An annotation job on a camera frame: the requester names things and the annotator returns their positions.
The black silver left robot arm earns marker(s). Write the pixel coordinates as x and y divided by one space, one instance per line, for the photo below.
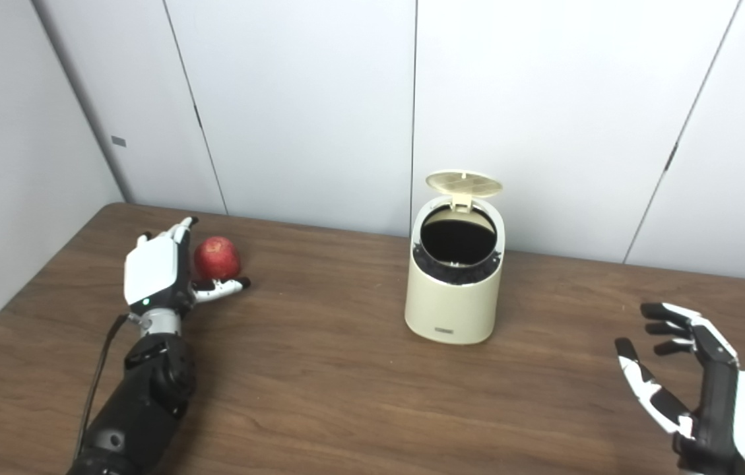
144 396

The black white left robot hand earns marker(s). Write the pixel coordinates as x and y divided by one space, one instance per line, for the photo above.
151 270

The red apple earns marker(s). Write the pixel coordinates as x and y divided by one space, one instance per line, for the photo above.
217 258

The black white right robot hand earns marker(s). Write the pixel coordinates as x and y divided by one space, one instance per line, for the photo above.
718 402

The cream round bin lid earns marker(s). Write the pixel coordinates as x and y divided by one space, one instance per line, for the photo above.
464 185

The black bin liner bag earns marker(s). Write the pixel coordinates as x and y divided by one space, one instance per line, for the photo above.
454 274

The cream-colored bin body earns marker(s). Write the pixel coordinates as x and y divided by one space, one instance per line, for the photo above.
451 310

